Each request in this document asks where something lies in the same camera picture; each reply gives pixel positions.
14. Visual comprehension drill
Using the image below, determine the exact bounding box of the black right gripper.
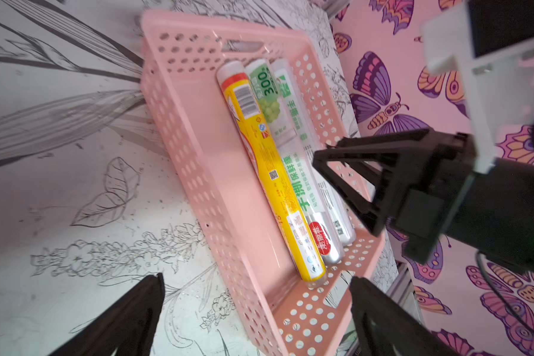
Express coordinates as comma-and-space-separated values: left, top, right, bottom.
313, 128, 476, 264

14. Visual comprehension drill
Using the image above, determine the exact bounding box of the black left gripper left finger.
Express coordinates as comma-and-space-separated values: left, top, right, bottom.
51, 273, 166, 355

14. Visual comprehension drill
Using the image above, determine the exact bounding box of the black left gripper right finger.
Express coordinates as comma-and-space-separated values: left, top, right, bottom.
349, 277, 457, 356

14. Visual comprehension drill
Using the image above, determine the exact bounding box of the clear white wrap roll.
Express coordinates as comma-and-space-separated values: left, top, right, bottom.
271, 59, 356, 246

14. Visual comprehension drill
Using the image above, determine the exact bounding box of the white green 300 wrap roll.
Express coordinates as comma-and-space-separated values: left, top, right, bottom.
245, 59, 344, 266

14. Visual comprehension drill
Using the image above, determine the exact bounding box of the yellow red wrap roll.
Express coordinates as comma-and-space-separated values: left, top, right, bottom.
216, 60, 326, 289

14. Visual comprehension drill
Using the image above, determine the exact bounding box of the pink perforated plastic basket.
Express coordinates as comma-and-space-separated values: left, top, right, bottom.
141, 10, 385, 355

